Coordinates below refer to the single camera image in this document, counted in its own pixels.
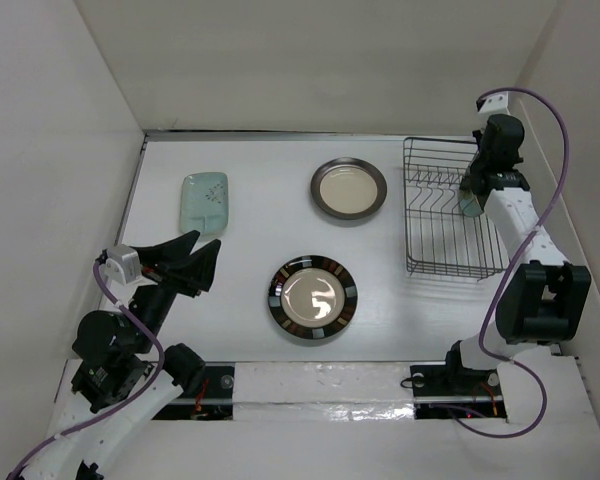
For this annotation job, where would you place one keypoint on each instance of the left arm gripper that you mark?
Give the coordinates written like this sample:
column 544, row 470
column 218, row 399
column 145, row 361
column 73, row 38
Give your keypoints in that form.
column 190, row 274

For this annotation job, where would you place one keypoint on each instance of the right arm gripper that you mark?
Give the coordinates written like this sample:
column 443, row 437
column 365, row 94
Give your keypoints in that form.
column 479, row 133

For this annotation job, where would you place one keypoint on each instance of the light blue rectangular plate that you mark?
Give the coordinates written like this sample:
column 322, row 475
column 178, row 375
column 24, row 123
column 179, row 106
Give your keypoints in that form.
column 204, row 205

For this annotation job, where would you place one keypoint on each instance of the black striped rim plate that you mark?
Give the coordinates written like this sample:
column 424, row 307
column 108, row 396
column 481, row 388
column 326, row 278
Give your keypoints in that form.
column 312, row 298

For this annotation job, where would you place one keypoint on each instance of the brown rimmed cream plate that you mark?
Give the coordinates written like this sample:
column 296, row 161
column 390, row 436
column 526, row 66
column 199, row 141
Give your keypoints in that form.
column 349, row 189

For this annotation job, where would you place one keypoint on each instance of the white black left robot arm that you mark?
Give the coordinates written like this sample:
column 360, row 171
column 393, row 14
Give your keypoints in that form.
column 125, row 376

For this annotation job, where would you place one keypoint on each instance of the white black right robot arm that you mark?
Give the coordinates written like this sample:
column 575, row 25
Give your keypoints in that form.
column 541, row 296

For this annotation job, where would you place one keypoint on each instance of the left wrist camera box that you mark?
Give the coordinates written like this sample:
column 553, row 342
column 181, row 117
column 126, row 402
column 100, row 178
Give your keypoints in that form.
column 122, row 264

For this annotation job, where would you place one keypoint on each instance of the dark wire dish rack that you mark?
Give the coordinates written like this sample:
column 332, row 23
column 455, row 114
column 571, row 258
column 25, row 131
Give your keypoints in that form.
column 440, row 239

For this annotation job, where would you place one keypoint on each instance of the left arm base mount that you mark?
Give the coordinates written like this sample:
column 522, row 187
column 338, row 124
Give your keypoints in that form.
column 211, row 401

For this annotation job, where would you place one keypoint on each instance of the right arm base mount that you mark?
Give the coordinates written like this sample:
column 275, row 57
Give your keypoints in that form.
column 455, row 395

